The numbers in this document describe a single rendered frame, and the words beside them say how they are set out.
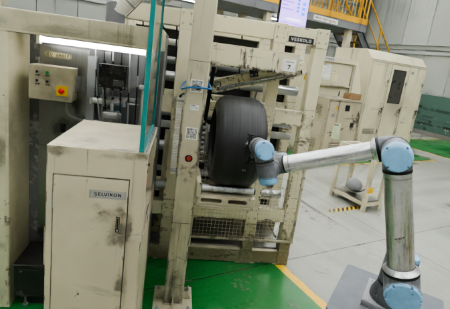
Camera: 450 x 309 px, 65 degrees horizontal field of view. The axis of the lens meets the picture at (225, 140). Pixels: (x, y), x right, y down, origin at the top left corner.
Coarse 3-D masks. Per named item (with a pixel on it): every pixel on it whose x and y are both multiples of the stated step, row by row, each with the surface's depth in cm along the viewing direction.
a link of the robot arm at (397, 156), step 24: (384, 144) 150; (408, 144) 148; (384, 168) 147; (408, 168) 141; (384, 192) 150; (408, 192) 144; (408, 216) 146; (408, 240) 147; (384, 264) 159; (408, 264) 149; (384, 288) 154; (408, 288) 147
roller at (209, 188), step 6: (204, 186) 218; (210, 186) 218; (216, 186) 219; (222, 186) 220; (228, 186) 221; (234, 186) 222; (228, 192) 221; (234, 192) 221; (240, 192) 221; (246, 192) 222; (252, 192) 222
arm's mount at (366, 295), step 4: (368, 280) 190; (372, 280) 189; (368, 284) 186; (368, 288) 183; (364, 292) 179; (368, 292) 180; (364, 296) 176; (368, 296) 177; (364, 300) 174; (368, 300) 174; (372, 300) 174; (360, 304) 175; (364, 304) 174; (368, 304) 173; (372, 304) 172; (376, 304) 172; (372, 308) 172; (376, 308) 171; (380, 308) 170; (384, 308) 170
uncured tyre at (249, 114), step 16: (224, 96) 221; (224, 112) 206; (240, 112) 206; (256, 112) 208; (224, 128) 201; (240, 128) 202; (256, 128) 203; (208, 144) 247; (224, 144) 200; (240, 144) 201; (208, 160) 241; (224, 160) 202; (240, 160) 203; (224, 176) 209; (240, 176) 210; (256, 176) 213
